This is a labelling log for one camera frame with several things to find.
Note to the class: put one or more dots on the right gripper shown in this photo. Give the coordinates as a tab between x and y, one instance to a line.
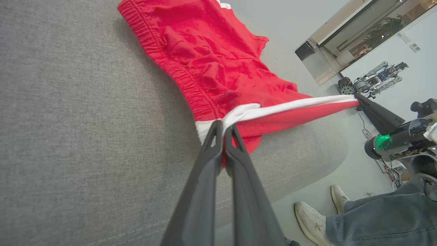
399	141

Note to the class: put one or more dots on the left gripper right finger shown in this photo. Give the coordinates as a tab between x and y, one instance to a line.
249	205

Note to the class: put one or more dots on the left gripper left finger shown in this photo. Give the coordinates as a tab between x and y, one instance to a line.
201	191

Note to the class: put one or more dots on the red shorts with white stripe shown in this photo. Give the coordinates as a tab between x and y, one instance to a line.
211	58

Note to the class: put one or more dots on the white sneaker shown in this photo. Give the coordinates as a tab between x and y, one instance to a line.
339	198
312	222

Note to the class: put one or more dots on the blue jeans leg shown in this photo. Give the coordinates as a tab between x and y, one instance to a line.
385	222
379	200

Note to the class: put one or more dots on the glass window partition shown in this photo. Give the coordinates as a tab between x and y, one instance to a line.
358	30

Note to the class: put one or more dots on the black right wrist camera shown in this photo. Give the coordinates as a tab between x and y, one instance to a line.
425	107

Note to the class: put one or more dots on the white wall switch panel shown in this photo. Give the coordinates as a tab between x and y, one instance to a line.
415	47

